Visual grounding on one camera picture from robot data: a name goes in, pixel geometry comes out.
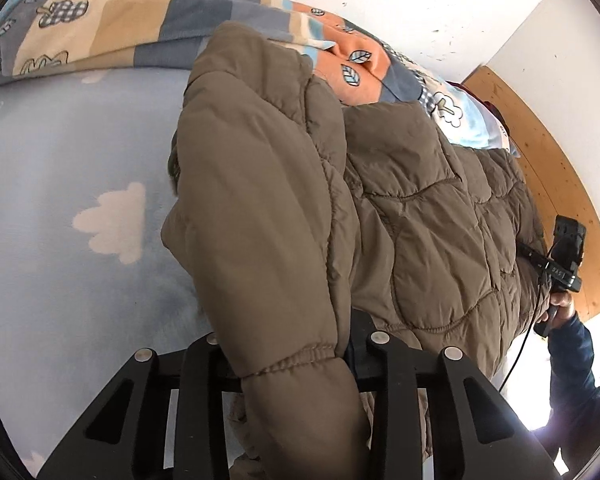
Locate brown quilted puffer jacket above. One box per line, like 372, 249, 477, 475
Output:
161, 22, 547, 479

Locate dark blue sleeve forearm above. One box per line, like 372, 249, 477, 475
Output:
534, 315, 600, 479

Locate right hand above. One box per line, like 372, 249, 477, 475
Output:
540, 292, 576, 330

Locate wooden headboard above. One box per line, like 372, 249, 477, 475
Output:
463, 66, 600, 321

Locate light blue cloud bedsheet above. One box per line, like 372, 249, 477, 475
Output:
0, 68, 210, 479

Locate colourful patchwork rolled duvet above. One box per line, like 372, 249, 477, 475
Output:
0, 0, 514, 152

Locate black cable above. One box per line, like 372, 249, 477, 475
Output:
496, 238, 562, 394

